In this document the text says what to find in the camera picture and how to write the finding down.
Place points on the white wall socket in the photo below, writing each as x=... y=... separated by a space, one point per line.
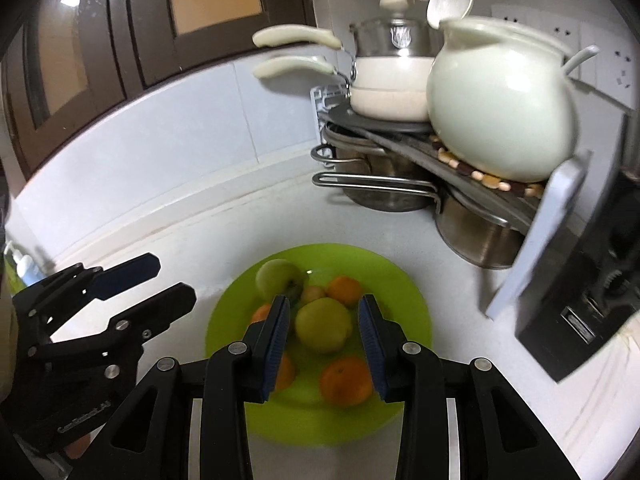
x=622 y=67
x=505 y=12
x=560 y=27

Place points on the white ceramic pot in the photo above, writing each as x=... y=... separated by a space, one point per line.
x=490 y=110

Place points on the beaded trivet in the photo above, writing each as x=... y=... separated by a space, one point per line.
x=480 y=175

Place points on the person's left hand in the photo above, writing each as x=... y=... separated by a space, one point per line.
x=76 y=447

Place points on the brown cabinet door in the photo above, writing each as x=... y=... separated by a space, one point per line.
x=100 y=60
x=150 y=35

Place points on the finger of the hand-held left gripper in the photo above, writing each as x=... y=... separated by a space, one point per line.
x=170 y=302
x=125 y=275

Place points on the grey white pot rack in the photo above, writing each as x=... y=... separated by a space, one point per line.
x=375 y=125

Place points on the steel and cream saucepan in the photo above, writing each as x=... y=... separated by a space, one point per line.
x=390 y=67

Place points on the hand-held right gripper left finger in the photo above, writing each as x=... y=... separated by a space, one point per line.
x=277 y=345

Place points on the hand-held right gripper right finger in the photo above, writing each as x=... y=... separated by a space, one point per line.
x=372 y=355

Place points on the yellow green apple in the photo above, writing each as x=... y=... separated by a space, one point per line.
x=322 y=325

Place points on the green plastic plate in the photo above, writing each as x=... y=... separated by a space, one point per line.
x=360 y=270

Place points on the glass lid with cream knob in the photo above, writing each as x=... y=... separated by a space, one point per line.
x=397 y=2

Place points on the orange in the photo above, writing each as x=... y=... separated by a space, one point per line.
x=261 y=314
x=347 y=380
x=345 y=290
x=285 y=372

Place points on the black appliance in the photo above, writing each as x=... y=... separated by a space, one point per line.
x=560 y=330

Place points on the white pump bottle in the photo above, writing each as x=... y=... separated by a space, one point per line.
x=22 y=262

